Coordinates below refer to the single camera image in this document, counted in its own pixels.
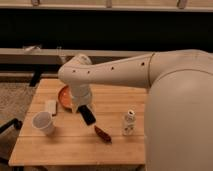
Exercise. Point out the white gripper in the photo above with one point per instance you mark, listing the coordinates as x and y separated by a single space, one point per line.
78 101

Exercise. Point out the dark red pepper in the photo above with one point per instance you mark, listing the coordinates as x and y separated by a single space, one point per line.
103 135

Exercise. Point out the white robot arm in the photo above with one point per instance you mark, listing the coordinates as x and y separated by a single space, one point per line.
178 118

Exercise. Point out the orange ceramic bowl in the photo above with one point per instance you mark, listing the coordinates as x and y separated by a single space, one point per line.
64 98

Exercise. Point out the black rectangular object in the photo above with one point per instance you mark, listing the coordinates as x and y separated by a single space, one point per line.
87 115

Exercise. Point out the beige sponge block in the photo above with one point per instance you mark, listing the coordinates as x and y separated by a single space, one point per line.
51 107

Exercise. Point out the white plastic cup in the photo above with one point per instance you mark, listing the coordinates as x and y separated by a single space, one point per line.
43 122

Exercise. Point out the small clear bottle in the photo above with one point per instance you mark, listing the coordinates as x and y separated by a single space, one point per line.
128 123

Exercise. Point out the black chair armrest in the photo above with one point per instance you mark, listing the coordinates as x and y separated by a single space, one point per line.
17 124

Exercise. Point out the grey horizontal rail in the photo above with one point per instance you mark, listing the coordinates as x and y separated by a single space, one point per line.
52 56

